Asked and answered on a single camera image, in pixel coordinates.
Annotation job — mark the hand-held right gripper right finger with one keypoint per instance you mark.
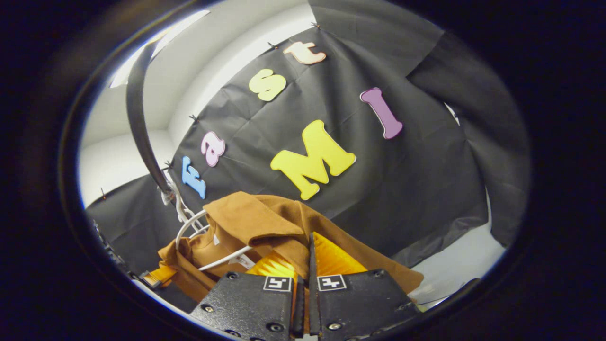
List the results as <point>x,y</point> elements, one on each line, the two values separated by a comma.
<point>360,298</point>

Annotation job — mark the brown short-sleeved shirt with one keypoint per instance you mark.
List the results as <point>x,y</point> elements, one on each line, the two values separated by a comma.
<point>265,218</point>

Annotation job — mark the black backdrop cloth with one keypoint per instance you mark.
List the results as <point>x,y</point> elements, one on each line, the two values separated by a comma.
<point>402,180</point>

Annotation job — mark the black metal clothes rack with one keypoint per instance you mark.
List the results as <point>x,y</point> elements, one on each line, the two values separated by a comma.
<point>139,123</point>

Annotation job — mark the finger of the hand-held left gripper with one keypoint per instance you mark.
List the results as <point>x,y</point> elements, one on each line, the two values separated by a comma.
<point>161,276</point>

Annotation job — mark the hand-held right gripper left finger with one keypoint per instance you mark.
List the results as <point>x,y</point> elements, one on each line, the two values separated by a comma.
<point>251,303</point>

